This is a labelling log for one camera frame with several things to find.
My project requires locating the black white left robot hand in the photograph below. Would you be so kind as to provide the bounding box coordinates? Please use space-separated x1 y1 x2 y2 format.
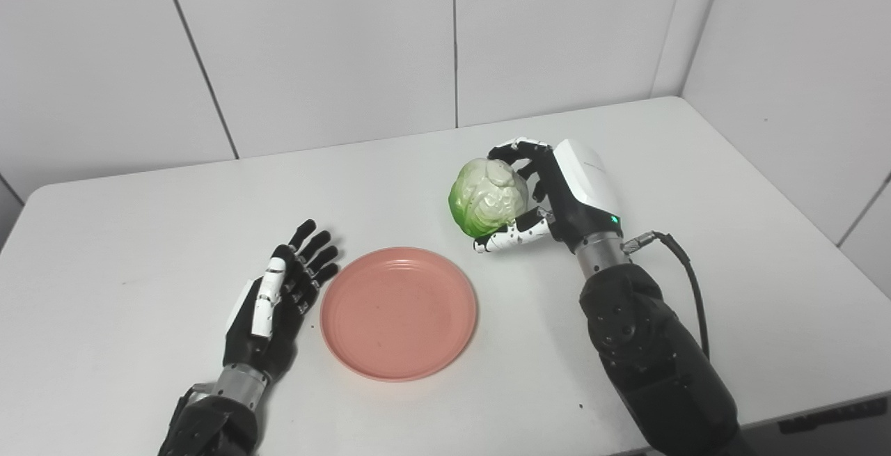
223 219 340 384

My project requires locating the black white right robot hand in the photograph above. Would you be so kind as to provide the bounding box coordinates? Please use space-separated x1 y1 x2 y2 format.
473 137 624 255

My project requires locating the green white cabbage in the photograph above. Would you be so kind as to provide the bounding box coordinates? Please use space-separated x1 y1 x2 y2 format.
448 157 530 239

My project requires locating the pink round plate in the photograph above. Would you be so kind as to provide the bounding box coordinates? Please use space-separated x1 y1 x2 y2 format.
320 246 479 382

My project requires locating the black under-table bar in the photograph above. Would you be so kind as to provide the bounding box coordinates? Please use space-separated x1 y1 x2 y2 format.
778 397 888 434

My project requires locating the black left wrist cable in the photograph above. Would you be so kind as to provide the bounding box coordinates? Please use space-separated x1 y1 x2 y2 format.
166 383 213 443

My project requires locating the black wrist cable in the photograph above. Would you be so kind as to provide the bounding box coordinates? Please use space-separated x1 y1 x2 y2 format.
622 230 711 361
166 383 213 443

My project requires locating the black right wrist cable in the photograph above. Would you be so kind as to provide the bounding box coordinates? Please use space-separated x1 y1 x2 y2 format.
622 230 711 361

